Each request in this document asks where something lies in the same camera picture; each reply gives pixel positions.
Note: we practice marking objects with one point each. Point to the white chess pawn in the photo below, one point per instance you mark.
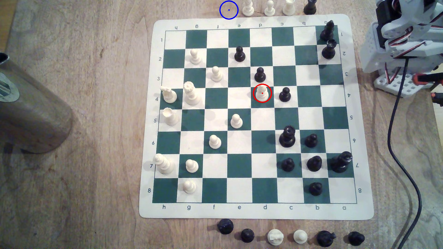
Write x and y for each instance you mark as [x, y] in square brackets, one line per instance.
[300, 237]
[189, 187]
[236, 121]
[269, 9]
[216, 74]
[192, 166]
[215, 141]
[195, 57]
[262, 93]

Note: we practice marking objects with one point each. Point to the black chess king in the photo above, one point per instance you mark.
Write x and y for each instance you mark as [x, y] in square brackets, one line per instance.
[341, 162]

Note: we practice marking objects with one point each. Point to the black chess knight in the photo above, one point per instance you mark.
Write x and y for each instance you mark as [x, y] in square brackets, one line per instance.
[325, 238]
[356, 238]

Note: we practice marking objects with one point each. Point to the white chess king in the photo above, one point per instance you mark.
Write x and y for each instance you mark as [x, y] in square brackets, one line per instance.
[164, 164]

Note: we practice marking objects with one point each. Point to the white perforated base plate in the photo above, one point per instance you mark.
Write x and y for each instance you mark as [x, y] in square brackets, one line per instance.
[384, 83]

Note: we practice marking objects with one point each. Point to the black chess bishop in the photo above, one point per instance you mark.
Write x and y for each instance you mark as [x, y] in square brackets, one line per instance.
[327, 31]

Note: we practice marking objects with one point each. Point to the green and white chess mat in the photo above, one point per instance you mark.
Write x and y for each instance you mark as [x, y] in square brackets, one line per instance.
[238, 97]

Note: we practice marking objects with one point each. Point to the wooden cylinder post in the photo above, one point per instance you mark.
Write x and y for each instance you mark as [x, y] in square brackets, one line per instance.
[31, 117]

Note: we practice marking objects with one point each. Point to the white chess rook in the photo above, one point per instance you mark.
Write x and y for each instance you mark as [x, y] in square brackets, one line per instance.
[289, 7]
[170, 117]

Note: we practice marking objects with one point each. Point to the white chess queen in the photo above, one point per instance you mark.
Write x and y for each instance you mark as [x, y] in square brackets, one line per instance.
[191, 94]

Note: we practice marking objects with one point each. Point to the black pawn b7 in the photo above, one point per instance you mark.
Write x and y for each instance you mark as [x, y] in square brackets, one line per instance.
[314, 163]

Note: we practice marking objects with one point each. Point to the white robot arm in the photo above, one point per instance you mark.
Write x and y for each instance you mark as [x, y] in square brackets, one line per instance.
[398, 29]

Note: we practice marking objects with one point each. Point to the orange and black clamp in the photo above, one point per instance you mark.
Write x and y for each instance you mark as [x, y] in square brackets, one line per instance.
[427, 79]

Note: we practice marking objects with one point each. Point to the white chess bishop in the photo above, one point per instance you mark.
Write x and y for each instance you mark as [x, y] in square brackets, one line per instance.
[247, 8]

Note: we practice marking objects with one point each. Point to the black chess pawn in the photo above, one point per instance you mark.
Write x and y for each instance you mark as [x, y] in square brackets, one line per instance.
[239, 55]
[288, 165]
[285, 95]
[260, 75]
[315, 188]
[311, 140]
[247, 235]
[225, 226]

